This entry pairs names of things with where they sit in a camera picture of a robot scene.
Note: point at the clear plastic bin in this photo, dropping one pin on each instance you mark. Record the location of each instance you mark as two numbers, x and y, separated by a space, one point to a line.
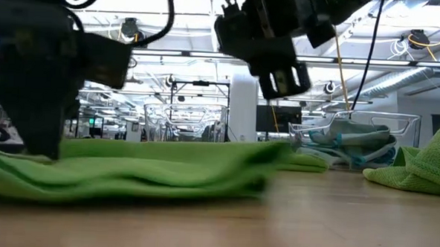
183 122
409 128

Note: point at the green microfiber towel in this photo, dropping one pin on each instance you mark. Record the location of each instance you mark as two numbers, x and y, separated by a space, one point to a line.
426 166
307 162
147 168

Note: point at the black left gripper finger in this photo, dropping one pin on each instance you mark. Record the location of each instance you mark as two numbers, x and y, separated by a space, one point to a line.
41 130

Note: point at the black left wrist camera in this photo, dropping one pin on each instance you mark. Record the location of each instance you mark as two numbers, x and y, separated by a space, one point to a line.
107 61

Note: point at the black overhead rig frame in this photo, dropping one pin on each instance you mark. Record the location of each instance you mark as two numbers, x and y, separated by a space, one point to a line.
201 83

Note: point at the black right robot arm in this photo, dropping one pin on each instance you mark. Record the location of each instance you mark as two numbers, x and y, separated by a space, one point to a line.
344 8

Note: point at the round black hanging device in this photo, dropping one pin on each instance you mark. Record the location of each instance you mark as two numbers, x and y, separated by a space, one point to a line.
419 39
129 28

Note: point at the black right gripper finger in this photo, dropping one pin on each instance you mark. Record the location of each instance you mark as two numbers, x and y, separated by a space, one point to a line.
281 79

